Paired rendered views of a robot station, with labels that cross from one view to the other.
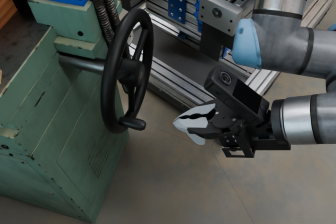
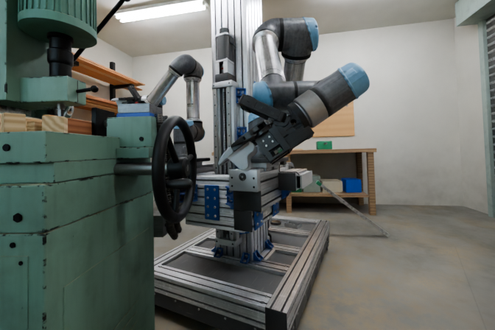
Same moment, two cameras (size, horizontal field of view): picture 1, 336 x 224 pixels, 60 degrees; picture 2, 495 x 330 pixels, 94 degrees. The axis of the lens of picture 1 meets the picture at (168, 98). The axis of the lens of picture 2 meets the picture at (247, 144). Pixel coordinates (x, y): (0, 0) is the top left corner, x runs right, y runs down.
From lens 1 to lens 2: 0.53 m
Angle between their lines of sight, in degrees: 58
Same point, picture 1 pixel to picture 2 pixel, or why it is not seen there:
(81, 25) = (144, 130)
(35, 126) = (68, 201)
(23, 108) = (70, 167)
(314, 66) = (302, 88)
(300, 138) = (311, 103)
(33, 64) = (96, 143)
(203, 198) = not seen: outside the picture
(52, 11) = (124, 122)
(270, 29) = (269, 79)
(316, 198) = not seen: outside the picture
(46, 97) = (91, 185)
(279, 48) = (278, 83)
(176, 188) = not seen: outside the picture
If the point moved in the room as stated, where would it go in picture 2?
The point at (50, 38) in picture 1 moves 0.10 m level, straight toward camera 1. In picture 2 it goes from (114, 143) to (124, 141)
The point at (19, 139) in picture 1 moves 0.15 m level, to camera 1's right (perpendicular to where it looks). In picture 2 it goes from (48, 193) to (135, 188)
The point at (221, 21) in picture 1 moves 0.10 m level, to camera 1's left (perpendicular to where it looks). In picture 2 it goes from (247, 182) to (223, 183)
